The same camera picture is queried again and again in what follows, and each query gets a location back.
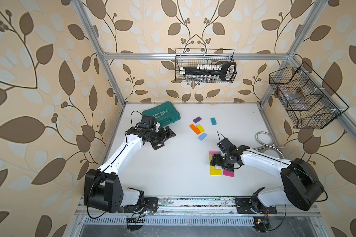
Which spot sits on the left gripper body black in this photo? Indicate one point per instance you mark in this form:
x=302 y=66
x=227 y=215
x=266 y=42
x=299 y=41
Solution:
x=159 y=137

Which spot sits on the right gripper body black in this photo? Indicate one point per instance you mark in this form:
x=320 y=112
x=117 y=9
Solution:
x=222 y=161

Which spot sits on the magenta block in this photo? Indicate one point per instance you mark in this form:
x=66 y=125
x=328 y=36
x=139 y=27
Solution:
x=228 y=173

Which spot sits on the yellow block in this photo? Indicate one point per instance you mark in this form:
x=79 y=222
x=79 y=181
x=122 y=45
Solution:
x=215 y=172
x=200 y=128

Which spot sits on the long yellow-green block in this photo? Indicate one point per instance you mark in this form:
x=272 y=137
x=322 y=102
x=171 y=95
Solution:
x=210 y=160

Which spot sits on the pink block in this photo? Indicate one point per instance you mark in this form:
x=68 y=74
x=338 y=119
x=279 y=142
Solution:
x=211 y=153

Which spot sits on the light blue block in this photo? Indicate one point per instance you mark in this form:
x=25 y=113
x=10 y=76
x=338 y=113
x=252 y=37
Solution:
x=202 y=136

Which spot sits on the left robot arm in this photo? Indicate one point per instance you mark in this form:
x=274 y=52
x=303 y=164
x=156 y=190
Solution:
x=103 y=189

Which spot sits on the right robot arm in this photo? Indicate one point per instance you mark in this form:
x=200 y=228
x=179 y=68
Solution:
x=300 y=184

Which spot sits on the green plastic tool case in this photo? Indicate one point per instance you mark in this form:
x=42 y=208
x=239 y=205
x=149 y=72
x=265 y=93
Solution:
x=165 y=114

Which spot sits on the orange long block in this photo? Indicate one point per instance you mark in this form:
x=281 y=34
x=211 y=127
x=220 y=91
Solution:
x=195 y=129

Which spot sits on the yellow block beside orange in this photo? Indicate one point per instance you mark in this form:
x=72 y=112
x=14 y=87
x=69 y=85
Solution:
x=200 y=128

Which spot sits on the teal block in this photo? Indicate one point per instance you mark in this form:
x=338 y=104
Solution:
x=213 y=121

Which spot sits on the purple block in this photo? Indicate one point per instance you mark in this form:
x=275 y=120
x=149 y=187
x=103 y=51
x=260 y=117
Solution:
x=197 y=119

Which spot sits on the black tool in basket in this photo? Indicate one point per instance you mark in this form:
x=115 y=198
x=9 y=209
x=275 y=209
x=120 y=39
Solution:
x=224 y=72

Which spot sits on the plastic bag in basket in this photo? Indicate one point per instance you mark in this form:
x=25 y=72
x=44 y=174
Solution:
x=292 y=100

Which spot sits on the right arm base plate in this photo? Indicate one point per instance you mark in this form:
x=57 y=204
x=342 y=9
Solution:
x=252 y=206

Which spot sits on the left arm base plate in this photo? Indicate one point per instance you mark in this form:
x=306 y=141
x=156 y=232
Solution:
x=149 y=204

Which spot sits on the back wire basket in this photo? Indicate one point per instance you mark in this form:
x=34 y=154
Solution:
x=191 y=57

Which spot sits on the wire basket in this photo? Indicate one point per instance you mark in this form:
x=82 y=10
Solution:
x=191 y=57
x=324 y=105

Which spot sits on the right wire basket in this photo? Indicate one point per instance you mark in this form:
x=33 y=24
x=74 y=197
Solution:
x=324 y=105

